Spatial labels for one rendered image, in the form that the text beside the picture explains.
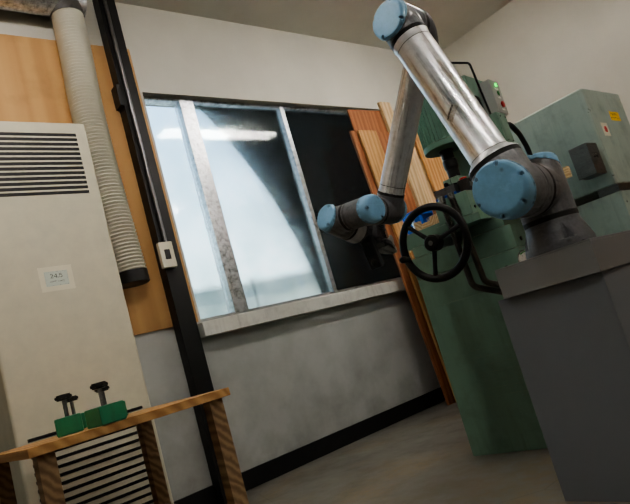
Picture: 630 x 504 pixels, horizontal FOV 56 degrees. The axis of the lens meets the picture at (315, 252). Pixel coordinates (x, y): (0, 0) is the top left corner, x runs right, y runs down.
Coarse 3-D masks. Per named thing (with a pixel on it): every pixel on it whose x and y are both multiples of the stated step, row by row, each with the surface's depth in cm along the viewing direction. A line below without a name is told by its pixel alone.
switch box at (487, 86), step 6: (480, 84) 265; (486, 84) 263; (492, 84) 264; (486, 90) 264; (492, 90) 262; (498, 90) 267; (480, 96) 266; (486, 96) 264; (492, 96) 262; (492, 102) 262; (498, 102) 262; (504, 102) 268; (486, 108) 264; (492, 108) 262; (498, 108) 261; (504, 108) 265
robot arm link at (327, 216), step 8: (328, 208) 194; (336, 208) 193; (320, 216) 196; (328, 216) 193; (336, 216) 192; (320, 224) 195; (328, 224) 192; (336, 224) 192; (328, 232) 195; (336, 232) 195; (344, 232) 195; (352, 232) 198
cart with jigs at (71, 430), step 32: (96, 384) 161; (96, 416) 157; (128, 416) 177; (160, 416) 165; (224, 416) 179; (32, 448) 144; (224, 448) 176; (0, 480) 188; (160, 480) 218; (224, 480) 176
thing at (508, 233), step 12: (504, 228) 217; (516, 228) 219; (480, 240) 224; (492, 240) 221; (504, 240) 218; (516, 240) 215; (444, 252) 234; (456, 252) 230; (480, 252) 224; (492, 252) 221; (420, 264) 241; (432, 264) 237; (444, 264) 234
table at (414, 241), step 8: (472, 216) 215; (480, 216) 213; (488, 216) 218; (472, 224) 222; (424, 232) 239; (432, 232) 237; (440, 232) 224; (408, 240) 244; (416, 240) 241; (408, 248) 244
